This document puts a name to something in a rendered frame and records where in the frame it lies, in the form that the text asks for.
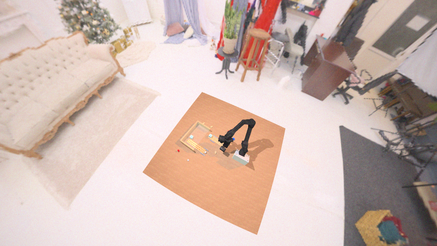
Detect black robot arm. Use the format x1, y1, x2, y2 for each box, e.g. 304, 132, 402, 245
218, 119, 256, 157

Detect orange grid-patterned strip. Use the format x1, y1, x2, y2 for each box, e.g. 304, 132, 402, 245
208, 135, 224, 146

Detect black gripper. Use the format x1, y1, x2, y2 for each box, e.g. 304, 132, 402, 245
220, 142, 230, 152

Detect orange polka-dot strip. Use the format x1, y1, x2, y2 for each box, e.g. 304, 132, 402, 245
196, 144, 205, 153

